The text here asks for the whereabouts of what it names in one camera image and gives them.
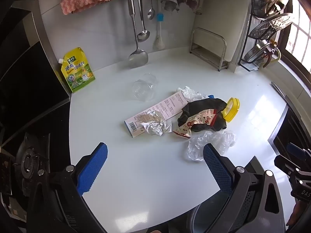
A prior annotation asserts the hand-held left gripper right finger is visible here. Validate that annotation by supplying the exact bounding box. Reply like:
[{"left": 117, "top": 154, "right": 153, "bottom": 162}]
[{"left": 203, "top": 143, "right": 286, "bottom": 233}]

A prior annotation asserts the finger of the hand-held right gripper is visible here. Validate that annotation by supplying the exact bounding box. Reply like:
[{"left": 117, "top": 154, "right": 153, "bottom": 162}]
[
  {"left": 274, "top": 155, "right": 302, "bottom": 173},
  {"left": 286, "top": 142, "right": 311, "bottom": 162}
]

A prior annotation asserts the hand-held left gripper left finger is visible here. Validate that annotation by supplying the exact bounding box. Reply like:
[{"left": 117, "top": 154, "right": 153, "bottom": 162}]
[{"left": 26, "top": 142, "right": 108, "bottom": 233}]

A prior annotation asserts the clear plastic wrap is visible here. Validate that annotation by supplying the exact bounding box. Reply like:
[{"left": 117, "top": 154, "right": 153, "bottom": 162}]
[{"left": 187, "top": 130, "right": 237, "bottom": 162}]

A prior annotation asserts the grey perforated waste bin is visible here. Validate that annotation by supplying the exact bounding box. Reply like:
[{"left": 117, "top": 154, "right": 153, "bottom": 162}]
[{"left": 187, "top": 196, "right": 234, "bottom": 233}]

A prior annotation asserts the red white snack wrapper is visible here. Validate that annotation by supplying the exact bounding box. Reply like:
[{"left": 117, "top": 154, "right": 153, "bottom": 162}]
[{"left": 173, "top": 109, "right": 220, "bottom": 139}]

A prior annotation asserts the yellow plastic lid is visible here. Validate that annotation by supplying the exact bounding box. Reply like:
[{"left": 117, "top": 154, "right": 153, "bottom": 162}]
[{"left": 220, "top": 97, "right": 241, "bottom": 122}]

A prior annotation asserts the dark grey cloth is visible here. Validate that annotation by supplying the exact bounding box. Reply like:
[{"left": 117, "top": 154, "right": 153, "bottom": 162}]
[{"left": 177, "top": 98, "right": 228, "bottom": 133}]

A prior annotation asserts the foil ball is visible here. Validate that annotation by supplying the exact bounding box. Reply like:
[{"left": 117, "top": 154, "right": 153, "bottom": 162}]
[{"left": 141, "top": 110, "right": 173, "bottom": 136}]

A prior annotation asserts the white plastic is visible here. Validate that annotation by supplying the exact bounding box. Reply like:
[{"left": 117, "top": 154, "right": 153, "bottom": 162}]
[{"left": 176, "top": 86, "right": 209, "bottom": 102}]

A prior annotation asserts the long pink paper box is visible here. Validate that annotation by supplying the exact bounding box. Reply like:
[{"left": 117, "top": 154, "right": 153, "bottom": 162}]
[{"left": 124, "top": 91, "right": 189, "bottom": 138}]

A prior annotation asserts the clear plastic cup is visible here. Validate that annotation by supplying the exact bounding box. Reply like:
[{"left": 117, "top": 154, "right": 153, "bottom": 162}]
[{"left": 131, "top": 73, "right": 158, "bottom": 101}]

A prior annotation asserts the person's right hand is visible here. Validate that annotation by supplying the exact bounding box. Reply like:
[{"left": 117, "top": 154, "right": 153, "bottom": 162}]
[{"left": 286, "top": 198, "right": 305, "bottom": 227}]

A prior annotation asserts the black kitchen sink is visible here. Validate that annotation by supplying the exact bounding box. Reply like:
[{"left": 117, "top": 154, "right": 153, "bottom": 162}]
[{"left": 267, "top": 97, "right": 311, "bottom": 156}]

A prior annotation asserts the steel kitchen knife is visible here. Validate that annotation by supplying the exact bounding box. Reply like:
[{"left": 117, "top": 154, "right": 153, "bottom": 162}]
[{"left": 271, "top": 81, "right": 288, "bottom": 100}]

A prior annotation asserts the yellow green seasoning pouch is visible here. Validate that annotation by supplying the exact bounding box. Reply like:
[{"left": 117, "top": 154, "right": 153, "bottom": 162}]
[{"left": 58, "top": 47, "right": 96, "bottom": 93}]

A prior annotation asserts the steel strainer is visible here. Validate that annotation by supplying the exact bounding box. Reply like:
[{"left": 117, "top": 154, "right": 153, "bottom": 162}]
[{"left": 244, "top": 41, "right": 268, "bottom": 64}]

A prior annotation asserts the barred window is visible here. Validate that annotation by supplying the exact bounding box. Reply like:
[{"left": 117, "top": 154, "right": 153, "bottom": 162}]
[{"left": 284, "top": 0, "right": 311, "bottom": 73}]

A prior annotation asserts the steel cutting board rack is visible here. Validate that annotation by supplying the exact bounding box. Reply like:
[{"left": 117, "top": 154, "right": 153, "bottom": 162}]
[{"left": 190, "top": 27, "right": 230, "bottom": 72}]

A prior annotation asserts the steel slotted spatula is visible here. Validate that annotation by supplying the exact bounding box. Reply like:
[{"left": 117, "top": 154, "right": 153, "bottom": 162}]
[{"left": 126, "top": 0, "right": 149, "bottom": 69}]

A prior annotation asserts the round steel grater plate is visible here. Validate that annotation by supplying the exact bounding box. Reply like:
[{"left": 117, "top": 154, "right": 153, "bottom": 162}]
[{"left": 250, "top": 13, "right": 294, "bottom": 40}]

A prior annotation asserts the steel ladle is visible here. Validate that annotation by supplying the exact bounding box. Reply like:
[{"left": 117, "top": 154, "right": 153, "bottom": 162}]
[{"left": 135, "top": 0, "right": 150, "bottom": 42}]

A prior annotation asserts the white cutting board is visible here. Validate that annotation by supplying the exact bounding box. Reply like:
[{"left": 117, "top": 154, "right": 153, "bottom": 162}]
[{"left": 194, "top": 0, "right": 252, "bottom": 73}]

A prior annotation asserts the blue white bottle brush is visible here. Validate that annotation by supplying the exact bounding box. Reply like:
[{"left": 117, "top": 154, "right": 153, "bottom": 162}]
[{"left": 153, "top": 13, "right": 166, "bottom": 50}]

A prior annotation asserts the steel spoon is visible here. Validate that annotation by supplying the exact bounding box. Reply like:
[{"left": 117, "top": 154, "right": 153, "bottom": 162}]
[{"left": 146, "top": 0, "right": 155, "bottom": 20}]

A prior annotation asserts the yellow hose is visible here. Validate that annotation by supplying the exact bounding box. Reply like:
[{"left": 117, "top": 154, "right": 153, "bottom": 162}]
[{"left": 269, "top": 40, "right": 282, "bottom": 66}]

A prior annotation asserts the black wire lid rack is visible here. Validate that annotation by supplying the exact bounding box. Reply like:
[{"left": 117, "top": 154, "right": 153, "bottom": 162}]
[{"left": 239, "top": 0, "right": 292, "bottom": 72}]

